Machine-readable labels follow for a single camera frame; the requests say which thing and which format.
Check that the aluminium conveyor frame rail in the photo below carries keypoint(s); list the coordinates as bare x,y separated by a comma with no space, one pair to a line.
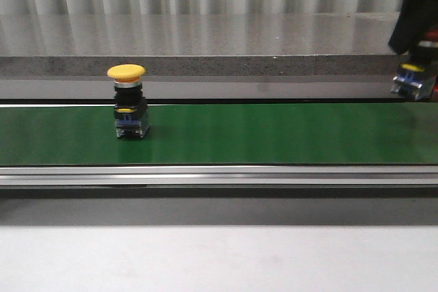
220,181

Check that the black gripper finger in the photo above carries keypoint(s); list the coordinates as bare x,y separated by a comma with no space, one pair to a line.
415,19

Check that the grey speckled stone counter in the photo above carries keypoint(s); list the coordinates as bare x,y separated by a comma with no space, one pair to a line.
199,56

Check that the green conveyor belt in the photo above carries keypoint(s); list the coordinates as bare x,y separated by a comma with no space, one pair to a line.
291,133

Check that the yellow mushroom push button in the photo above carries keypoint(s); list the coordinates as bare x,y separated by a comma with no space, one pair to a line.
131,107

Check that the red mushroom push button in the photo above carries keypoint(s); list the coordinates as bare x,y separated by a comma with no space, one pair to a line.
416,78

